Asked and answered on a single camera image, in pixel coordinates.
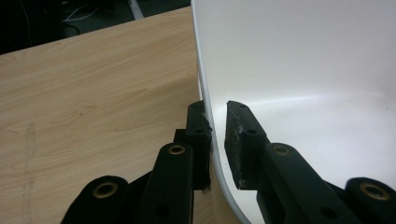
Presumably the white plastic bin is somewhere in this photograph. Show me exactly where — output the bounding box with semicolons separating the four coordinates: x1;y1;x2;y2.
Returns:
190;0;396;224

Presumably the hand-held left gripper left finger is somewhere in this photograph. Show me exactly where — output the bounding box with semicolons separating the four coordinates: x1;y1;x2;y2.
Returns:
138;100;213;224

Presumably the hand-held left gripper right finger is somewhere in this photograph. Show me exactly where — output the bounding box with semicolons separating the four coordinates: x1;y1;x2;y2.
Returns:
223;100;362;224

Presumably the white metal desk frame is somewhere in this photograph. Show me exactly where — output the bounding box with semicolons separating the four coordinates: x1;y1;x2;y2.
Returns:
127;0;146;21

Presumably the white floor cable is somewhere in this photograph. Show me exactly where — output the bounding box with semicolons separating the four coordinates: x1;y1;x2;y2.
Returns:
62;3;101;23

